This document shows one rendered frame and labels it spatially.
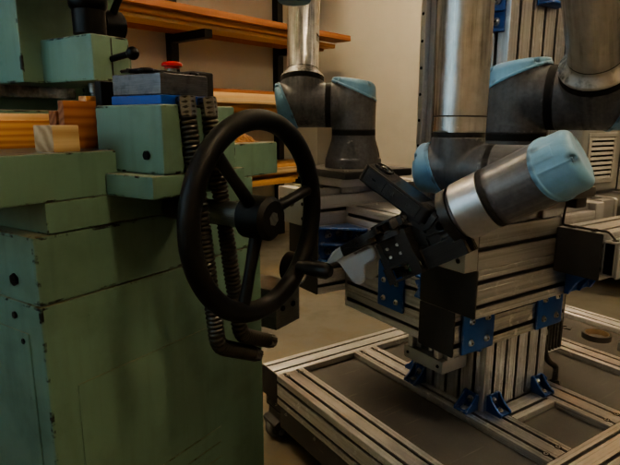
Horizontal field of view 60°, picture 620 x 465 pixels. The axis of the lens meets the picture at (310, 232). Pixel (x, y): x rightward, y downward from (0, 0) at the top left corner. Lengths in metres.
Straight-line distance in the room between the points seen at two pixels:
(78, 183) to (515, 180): 0.54
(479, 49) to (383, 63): 3.76
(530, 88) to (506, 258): 0.30
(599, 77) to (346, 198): 0.66
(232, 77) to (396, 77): 1.27
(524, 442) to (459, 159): 0.81
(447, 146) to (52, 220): 0.53
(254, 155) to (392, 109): 3.49
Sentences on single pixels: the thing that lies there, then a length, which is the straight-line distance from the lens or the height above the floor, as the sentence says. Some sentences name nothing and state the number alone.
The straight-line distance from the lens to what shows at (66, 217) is 0.75.
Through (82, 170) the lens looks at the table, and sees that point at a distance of 0.76.
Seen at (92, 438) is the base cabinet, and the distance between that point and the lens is 0.86.
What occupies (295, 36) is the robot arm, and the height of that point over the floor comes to 1.16.
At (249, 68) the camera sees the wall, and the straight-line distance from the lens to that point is 4.37.
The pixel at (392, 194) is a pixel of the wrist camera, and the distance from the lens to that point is 0.71.
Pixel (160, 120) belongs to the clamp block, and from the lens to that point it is 0.72.
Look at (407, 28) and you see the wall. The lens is 4.44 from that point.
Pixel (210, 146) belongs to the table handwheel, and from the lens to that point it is 0.65.
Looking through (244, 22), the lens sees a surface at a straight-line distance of 3.67.
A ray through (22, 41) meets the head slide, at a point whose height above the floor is 1.06.
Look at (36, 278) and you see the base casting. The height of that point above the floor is 0.75.
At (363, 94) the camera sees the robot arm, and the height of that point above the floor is 1.01.
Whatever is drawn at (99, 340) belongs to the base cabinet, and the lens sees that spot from 0.82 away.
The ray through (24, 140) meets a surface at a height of 0.91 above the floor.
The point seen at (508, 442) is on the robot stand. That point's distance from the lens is 1.39.
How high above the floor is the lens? 0.94
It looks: 12 degrees down
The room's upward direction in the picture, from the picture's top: straight up
